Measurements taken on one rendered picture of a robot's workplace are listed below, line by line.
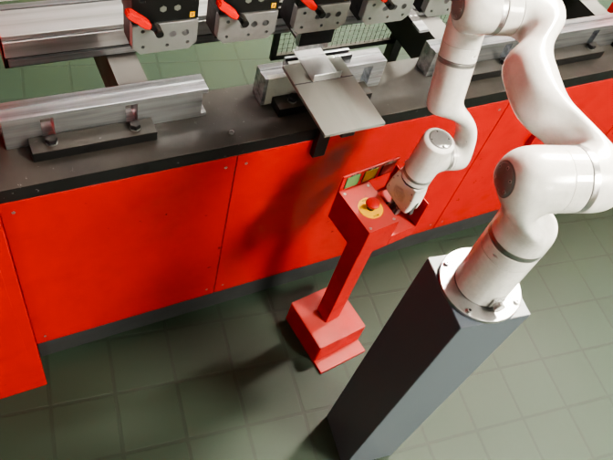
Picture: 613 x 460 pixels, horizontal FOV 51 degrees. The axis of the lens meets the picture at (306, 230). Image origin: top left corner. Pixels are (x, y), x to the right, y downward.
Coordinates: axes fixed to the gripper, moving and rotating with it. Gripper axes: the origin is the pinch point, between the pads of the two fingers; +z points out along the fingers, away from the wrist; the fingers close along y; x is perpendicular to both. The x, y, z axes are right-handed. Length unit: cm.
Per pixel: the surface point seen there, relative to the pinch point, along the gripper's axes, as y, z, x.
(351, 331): 13, 61, -1
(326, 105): -24.0, -24.2, -17.2
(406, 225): 5.2, 2.9, 2.1
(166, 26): -44, -42, -54
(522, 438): 74, 68, 39
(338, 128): -15.9, -24.9, -18.6
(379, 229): 5.8, -4.4, -11.4
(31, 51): -72, -13, -76
